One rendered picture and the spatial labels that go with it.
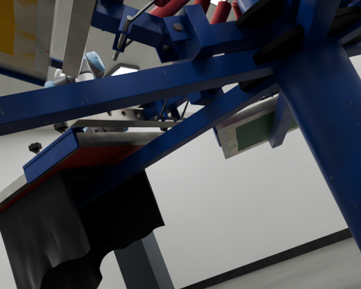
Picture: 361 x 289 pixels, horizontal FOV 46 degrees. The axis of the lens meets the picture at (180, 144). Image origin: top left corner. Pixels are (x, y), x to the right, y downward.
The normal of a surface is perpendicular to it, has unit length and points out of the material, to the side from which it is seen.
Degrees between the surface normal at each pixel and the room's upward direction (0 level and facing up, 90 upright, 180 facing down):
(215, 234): 90
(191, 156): 90
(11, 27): 148
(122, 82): 90
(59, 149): 90
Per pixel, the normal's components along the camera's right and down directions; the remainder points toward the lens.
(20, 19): -0.14, 0.89
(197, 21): 0.33, -0.37
